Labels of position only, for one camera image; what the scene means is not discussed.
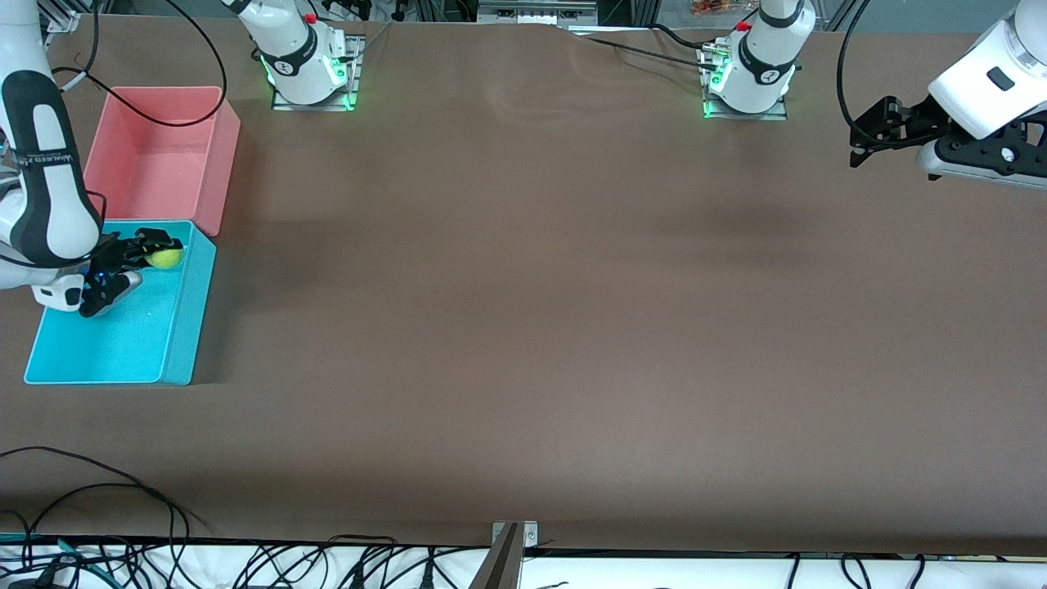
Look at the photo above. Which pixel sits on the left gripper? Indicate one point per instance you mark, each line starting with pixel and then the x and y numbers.
pixel 918 119

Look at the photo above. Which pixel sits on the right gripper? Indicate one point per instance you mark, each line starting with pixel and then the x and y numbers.
pixel 123 250

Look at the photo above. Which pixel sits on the yellow tennis ball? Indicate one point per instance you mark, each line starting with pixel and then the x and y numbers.
pixel 168 259

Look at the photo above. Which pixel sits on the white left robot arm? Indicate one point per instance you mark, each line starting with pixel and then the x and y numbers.
pixel 761 74

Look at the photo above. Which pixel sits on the pink plastic bin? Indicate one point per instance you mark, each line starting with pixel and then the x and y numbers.
pixel 164 164

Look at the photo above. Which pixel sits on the blue plastic bin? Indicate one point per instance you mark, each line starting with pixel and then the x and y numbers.
pixel 123 343

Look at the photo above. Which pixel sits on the orange objects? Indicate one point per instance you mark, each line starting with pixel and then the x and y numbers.
pixel 716 6

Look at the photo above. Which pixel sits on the silver metal equipment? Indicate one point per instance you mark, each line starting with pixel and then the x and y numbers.
pixel 536 12

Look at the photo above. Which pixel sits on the black power plug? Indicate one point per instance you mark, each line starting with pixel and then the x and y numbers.
pixel 357 577
pixel 427 574

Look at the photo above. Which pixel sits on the dark metal bar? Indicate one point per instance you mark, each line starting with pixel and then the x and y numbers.
pixel 499 568

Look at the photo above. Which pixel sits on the aluminium frame profile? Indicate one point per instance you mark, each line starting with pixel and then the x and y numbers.
pixel 61 18

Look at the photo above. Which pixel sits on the silver clamp bracket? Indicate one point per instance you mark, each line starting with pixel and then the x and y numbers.
pixel 532 533

